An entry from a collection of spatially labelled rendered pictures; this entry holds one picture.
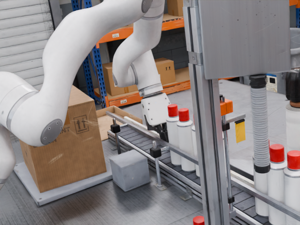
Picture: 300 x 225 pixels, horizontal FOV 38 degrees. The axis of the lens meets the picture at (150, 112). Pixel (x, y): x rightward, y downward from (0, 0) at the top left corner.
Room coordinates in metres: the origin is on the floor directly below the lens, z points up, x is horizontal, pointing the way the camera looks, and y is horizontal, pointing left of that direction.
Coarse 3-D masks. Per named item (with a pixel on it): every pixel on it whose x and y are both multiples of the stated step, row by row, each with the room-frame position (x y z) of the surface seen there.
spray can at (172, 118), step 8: (176, 104) 1.32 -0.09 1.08; (168, 112) 1.31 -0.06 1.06; (176, 112) 1.30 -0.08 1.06; (168, 120) 1.30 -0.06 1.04; (176, 120) 1.29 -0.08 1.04; (168, 128) 1.31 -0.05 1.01; (176, 128) 1.29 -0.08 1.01; (168, 136) 1.31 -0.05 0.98; (176, 136) 1.29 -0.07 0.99; (176, 144) 1.29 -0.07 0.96; (176, 160) 1.29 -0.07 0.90
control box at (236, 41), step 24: (216, 0) 0.84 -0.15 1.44; (240, 0) 0.83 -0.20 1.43; (264, 0) 0.83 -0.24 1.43; (288, 0) 0.82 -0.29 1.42; (216, 24) 0.84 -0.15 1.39; (240, 24) 0.83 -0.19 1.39; (264, 24) 0.83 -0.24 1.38; (288, 24) 0.82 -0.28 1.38; (216, 48) 0.84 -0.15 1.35; (240, 48) 0.83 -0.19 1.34; (264, 48) 0.83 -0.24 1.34; (288, 48) 0.82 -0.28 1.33; (216, 72) 0.84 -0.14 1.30; (240, 72) 0.83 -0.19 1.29; (264, 72) 0.83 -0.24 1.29
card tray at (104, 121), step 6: (108, 108) 2.08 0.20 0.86; (114, 108) 2.08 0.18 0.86; (120, 108) 2.03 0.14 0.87; (102, 114) 2.06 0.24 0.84; (120, 114) 2.03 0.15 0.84; (126, 114) 1.96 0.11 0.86; (102, 120) 1.99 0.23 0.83; (108, 120) 1.98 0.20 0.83; (138, 120) 1.85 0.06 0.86; (102, 126) 1.90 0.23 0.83; (108, 126) 1.89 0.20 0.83; (102, 132) 1.83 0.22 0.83; (102, 138) 1.75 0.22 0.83
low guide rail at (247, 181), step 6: (126, 120) 1.74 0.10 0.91; (132, 120) 1.71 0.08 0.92; (138, 126) 1.65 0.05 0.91; (144, 126) 1.61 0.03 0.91; (150, 132) 1.56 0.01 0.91; (156, 132) 1.53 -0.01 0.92; (234, 174) 1.12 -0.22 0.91; (240, 180) 1.10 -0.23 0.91; (246, 180) 1.08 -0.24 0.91; (252, 186) 1.05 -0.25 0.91
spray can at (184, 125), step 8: (184, 112) 1.25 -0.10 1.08; (184, 120) 1.25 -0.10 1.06; (184, 128) 1.24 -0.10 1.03; (184, 136) 1.24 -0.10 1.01; (184, 144) 1.24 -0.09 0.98; (192, 144) 1.24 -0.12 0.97; (192, 152) 1.24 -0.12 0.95; (184, 160) 1.24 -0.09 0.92; (184, 168) 1.25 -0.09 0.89; (192, 168) 1.24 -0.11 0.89
